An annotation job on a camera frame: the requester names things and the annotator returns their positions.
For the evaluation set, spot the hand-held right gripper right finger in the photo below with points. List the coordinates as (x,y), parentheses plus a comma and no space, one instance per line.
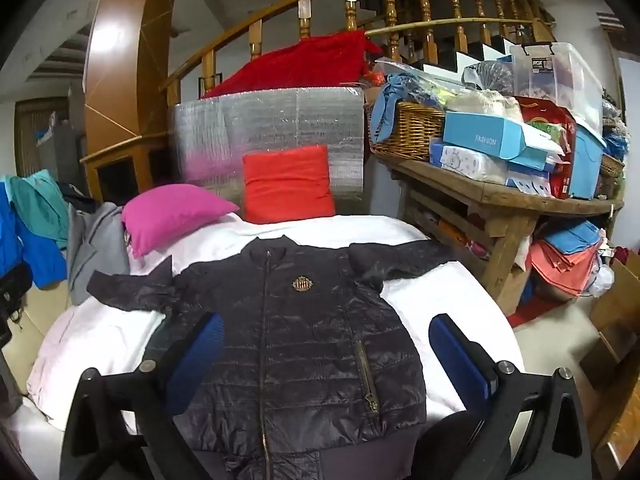
(460,360)

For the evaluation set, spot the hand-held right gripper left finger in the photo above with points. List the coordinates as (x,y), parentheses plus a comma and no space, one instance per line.
(197,360)

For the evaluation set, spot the black quilted jacket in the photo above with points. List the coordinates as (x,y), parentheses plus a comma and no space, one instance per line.
(300,360)

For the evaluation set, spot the white blanket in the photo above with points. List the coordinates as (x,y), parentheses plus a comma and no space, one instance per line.
(425,290)

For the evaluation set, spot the red floor mat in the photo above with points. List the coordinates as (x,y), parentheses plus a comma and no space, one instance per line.
(535,312)

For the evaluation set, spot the stack of orange cloths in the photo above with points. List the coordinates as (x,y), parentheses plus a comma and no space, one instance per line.
(560,270)

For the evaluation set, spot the pink pillow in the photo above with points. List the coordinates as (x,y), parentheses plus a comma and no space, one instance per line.
(170,215)

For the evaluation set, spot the grey coat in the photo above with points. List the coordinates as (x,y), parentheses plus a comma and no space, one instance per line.
(95,250)

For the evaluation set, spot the white plastic bag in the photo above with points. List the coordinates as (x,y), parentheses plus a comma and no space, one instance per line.
(602,280)

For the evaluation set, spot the wooden table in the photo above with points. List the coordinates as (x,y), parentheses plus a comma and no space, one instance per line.
(500,200)

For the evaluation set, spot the folded blue cloth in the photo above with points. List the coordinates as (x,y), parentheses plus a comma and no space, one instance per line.
(572,237)

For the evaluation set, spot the bright blue jacket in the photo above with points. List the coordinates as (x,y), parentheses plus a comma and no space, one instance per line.
(40,255)

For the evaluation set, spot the red pillow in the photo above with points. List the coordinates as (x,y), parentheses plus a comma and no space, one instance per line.
(287,185)

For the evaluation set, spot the black shiny coat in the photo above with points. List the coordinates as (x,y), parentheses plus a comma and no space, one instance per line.
(15,285)

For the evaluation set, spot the white printed tissue pack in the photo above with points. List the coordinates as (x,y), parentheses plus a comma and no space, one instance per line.
(465,160)

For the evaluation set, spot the dark navy garment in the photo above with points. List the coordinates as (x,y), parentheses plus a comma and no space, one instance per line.
(77,197)

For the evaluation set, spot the teal jacket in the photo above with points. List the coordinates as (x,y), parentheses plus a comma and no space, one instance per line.
(40,200)

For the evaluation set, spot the blue cardboard box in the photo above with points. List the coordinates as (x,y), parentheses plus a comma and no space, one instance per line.
(480,135)

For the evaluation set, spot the large wicker basket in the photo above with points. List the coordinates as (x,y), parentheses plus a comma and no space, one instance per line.
(410,130)

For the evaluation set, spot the blue plastic bin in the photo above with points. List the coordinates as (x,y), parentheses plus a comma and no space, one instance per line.
(587,160)

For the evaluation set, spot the small wicker basket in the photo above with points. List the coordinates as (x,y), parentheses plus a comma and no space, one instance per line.
(612,165)

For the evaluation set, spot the grey refrigerator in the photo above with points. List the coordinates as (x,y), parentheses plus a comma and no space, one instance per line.
(60,152)

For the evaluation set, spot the silver foil insulation mat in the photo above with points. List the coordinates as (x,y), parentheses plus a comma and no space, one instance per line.
(280,120)

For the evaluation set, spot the cream cloth bundle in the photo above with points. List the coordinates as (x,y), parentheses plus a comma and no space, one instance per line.
(480,102)

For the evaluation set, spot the red shopping bag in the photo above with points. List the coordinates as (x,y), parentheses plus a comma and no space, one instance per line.
(545,110)

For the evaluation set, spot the light blue cloth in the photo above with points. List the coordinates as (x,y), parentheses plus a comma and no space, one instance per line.
(387,105)

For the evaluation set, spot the brown curtain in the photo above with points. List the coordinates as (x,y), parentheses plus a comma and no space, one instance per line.
(27,130)

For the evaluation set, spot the dark patterned bagged cloth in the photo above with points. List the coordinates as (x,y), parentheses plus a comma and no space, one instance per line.
(490,75)

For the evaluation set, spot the clear plastic storage box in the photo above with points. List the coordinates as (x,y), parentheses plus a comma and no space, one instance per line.
(570,75)

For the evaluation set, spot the wooden column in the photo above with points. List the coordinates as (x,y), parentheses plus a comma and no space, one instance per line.
(125,60)

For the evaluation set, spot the red fleece cloth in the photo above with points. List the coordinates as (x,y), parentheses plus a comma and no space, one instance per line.
(300,67)

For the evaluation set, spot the wooden stair railing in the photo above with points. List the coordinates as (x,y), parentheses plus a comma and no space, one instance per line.
(425,10)

